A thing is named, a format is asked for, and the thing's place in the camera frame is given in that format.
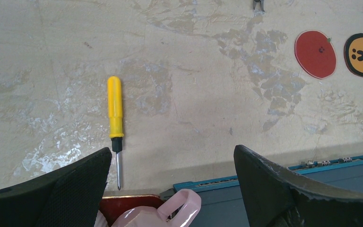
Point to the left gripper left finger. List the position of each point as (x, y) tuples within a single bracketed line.
[(66, 197)]

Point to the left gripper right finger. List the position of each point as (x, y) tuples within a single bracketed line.
[(275, 196)]

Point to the red apple coaster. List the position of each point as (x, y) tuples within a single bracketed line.
[(315, 54)]

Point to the dark rectangular board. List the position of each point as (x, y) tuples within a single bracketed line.
[(221, 198)]

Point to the black pliers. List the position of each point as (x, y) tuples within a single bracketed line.
[(260, 4)]

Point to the pink handled white mug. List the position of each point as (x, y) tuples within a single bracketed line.
[(149, 210)]

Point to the yellow handled screwdriver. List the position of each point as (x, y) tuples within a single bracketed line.
[(115, 115)]

